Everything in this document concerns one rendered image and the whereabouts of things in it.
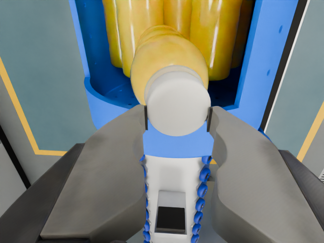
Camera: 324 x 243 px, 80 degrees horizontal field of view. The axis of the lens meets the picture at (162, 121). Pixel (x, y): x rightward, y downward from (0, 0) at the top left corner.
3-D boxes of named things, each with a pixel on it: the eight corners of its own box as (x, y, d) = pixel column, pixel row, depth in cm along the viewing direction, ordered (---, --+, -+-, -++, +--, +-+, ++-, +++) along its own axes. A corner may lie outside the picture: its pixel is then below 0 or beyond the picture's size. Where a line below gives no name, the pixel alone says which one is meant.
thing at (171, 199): (158, 195, 73) (154, 236, 60) (158, 187, 71) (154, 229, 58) (185, 196, 73) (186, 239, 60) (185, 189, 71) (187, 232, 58)
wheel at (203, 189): (195, 197, 66) (200, 201, 64) (196, 188, 63) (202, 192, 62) (203, 189, 68) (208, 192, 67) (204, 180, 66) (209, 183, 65)
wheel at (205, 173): (197, 182, 62) (203, 185, 61) (199, 172, 59) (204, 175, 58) (205, 174, 65) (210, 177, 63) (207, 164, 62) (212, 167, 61)
